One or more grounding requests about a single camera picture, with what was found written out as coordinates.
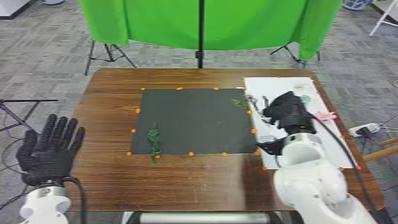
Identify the black folding stand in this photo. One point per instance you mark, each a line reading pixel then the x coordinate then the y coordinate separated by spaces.
pixel 20 111

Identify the white power strip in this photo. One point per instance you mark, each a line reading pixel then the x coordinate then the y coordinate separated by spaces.
pixel 364 129

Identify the black tripod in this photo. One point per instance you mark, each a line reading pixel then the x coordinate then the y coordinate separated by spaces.
pixel 108 53
pixel 293 53

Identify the wooden chair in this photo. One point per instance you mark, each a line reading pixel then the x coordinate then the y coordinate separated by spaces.
pixel 382 151

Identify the small green sprig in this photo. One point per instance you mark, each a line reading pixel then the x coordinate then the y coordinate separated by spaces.
pixel 240 104

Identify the pink flower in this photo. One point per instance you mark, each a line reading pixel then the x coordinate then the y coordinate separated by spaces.
pixel 325 116

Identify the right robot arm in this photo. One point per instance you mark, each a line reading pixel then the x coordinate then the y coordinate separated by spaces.
pixel 313 183

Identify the long green sprig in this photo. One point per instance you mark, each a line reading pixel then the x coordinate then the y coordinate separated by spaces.
pixel 155 140

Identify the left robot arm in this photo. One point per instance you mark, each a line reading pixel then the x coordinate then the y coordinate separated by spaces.
pixel 44 205

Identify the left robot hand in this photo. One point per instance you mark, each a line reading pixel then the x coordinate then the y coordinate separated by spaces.
pixel 50 156

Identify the dark mat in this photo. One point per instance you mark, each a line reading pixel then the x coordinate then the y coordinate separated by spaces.
pixel 197 126

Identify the black backdrop pole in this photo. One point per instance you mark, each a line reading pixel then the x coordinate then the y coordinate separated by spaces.
pixel 201 33

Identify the pale grey bar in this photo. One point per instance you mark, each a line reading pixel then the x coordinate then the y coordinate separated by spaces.
pixel 204 218

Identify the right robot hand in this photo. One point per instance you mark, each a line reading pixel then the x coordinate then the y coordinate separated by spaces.
pixel 290 111

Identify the blue and white vase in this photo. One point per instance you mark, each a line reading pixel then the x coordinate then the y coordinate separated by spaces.
pixel 357 4

